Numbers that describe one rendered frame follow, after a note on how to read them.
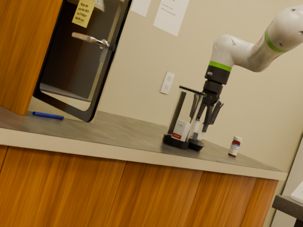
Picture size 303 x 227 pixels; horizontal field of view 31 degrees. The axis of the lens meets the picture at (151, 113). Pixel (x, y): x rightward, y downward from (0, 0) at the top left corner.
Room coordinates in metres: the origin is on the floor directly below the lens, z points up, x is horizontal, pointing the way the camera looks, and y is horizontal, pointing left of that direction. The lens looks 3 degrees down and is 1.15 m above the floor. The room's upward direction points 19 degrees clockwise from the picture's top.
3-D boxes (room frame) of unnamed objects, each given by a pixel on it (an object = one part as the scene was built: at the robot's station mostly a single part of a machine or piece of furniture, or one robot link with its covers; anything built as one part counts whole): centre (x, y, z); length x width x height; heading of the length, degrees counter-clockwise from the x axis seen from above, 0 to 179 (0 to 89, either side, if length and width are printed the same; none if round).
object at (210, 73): (2.15, -0.20, 1.25); 0.12 x 0.09 x 0.06; 141
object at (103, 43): (1.44, 0.22, 1.20); 0.10 x 0.05 x 0.03; 45
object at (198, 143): (2.15, -0.20, 0.97); 0.09 x 0.09 x 0.07
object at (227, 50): (2.15, -0.21, 1.35); 0.13 x 0.11 x 0.14; 91
